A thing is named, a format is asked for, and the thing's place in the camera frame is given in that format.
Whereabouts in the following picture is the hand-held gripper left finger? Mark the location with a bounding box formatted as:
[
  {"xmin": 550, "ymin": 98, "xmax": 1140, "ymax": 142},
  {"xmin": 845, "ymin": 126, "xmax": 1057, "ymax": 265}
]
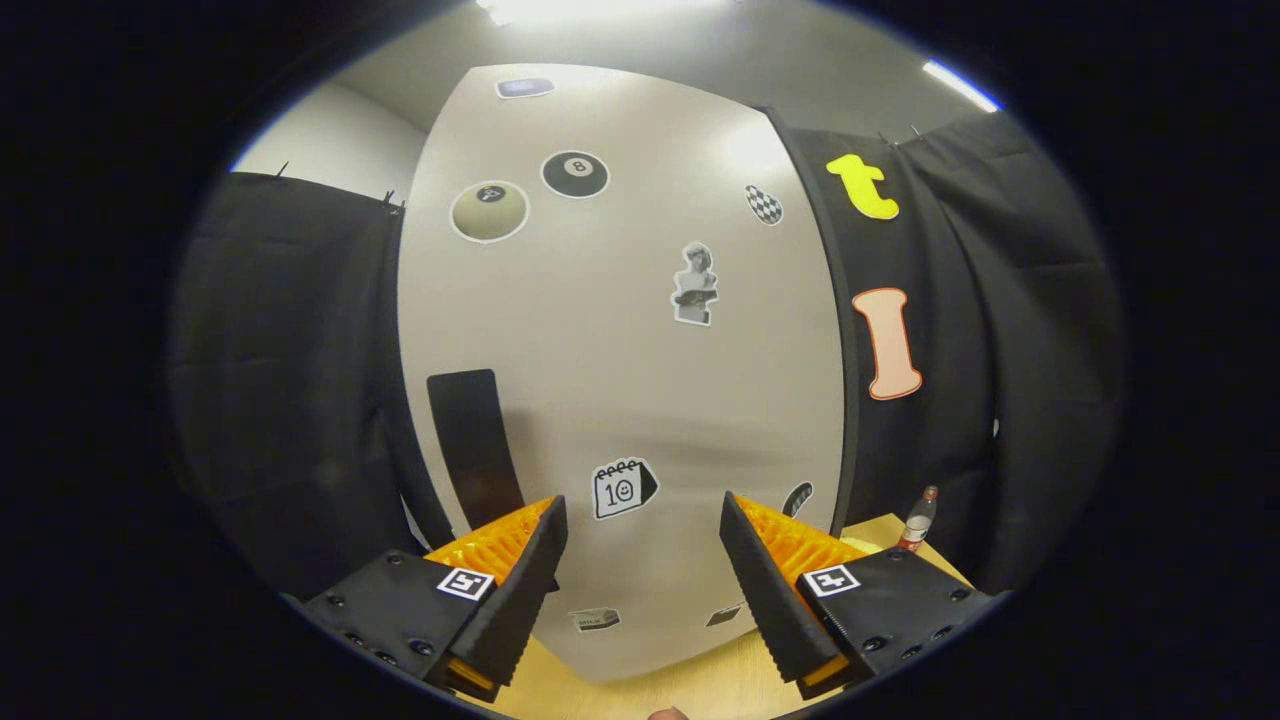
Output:
[{"xmin": 300, "ymin": 494, "xmax": 569, "ymax": 703}]

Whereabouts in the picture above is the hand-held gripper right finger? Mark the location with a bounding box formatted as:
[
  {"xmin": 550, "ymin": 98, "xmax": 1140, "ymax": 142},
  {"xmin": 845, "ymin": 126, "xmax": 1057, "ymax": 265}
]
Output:
[{"xmin": 720, "ymin": 490, "xmax": 1003, "ymax": 701}]

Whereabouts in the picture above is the black door handle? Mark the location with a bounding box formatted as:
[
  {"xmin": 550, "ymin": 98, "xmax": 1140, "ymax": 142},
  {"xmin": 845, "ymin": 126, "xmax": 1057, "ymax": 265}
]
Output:
[{"xmin": 427, "ymin": 368, "xmax": 528, "ymax": 533}]

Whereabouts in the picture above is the grey shoe cabinet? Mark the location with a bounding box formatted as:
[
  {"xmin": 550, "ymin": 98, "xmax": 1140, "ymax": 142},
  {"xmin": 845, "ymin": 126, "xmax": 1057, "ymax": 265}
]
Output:
[{"xmin": 385, "ymin": 100, "xmax": 864, "ymax": 561}]

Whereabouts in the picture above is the beige shoe cabinet door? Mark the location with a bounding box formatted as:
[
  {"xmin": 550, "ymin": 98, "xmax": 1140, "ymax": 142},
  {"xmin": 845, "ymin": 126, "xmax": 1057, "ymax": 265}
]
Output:
[{"xmin": 397, "ymin": 63, "xmax": 847, "ymax": 684}]

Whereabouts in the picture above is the red label bottle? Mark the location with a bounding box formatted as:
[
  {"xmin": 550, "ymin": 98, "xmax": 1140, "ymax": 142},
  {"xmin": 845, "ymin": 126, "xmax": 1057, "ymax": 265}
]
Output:
[{"xmin": 897, "ymin": 485, "xmax": 941, "ymax": 553}]

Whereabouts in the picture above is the black backdrop cloth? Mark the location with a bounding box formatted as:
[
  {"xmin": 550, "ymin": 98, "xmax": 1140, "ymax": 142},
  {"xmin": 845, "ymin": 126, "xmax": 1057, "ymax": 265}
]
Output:
[{"xmin": 170, "ymin": 110, "xmax": 1126, "ymax": 601}]

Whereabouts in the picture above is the narrow ceiling light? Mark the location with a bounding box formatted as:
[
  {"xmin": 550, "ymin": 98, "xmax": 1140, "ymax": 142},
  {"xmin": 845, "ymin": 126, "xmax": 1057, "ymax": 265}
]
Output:
[{"xmin": 922, "ymin": 58, "xmax": 1002, "ymax": 114}]

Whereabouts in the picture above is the large ceiling light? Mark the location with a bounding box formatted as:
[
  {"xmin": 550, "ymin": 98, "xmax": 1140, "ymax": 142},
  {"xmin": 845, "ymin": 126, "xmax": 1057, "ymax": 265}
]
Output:
[{"xmin": 475, "ymin": 0, "xmax": 741, "ymax": 27}]

